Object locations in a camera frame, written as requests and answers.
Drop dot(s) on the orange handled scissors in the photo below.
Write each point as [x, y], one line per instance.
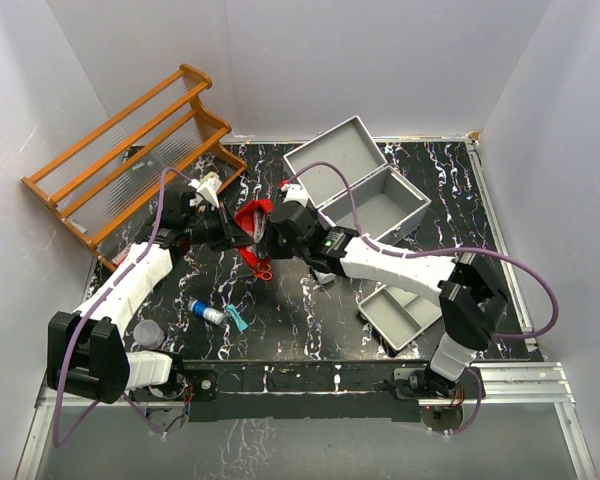
[263, 272]

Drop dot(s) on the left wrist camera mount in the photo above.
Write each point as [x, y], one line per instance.
[203, 192]

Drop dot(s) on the black base frame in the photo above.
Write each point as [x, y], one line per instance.
[394, 389]

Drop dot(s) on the clear plastic cup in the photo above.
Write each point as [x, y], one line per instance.
[148, 334]

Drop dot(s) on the white green-label pill bottle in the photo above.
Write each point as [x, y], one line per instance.
[324, 278]

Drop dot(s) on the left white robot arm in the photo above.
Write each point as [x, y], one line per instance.
[86, 354]

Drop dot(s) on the blue white tube bottle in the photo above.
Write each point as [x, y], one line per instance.
[206, 312]

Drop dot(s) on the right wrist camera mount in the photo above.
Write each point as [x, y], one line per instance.
[292, 192]

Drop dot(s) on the wooden shelf rack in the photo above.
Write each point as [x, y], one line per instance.
[99, 189]

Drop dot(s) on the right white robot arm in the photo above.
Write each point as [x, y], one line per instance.
[465, 287]

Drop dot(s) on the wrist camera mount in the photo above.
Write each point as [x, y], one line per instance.
[292, 192]
[203, 192]

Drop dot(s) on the grey divider tray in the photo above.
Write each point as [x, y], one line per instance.
[398, 316]

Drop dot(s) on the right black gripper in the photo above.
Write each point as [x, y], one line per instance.
[271, 242]

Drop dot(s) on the teal small packet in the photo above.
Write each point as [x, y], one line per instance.
[235, 315]

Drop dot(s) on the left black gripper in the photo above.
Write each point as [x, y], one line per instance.
[226, 239]

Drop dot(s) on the grey metal case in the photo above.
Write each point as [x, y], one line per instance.
[389, 207]

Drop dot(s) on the red white small box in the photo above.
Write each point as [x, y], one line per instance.
[129, 254]

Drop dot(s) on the red first aid pouch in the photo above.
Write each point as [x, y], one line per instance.
[256, 253]

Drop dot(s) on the teal mask packet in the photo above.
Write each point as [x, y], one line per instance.
[259, 222]

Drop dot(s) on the white medicine box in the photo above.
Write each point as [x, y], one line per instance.
[212, 177]

